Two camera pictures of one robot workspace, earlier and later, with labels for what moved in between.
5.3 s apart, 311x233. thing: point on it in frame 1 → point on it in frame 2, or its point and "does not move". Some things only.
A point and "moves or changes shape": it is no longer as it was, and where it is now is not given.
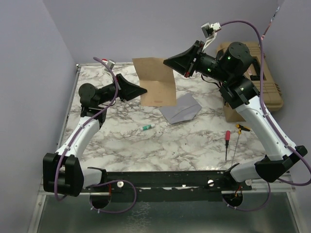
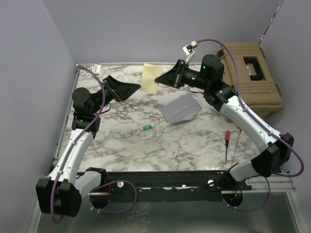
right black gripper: (183, 62) → (174, 77)
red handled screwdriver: (227, 134) does not move
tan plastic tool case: (236, 70) does not move
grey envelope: (187, 108) does not move
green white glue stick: (147, 126) does not move
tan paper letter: (157, 78) moves or changes shape
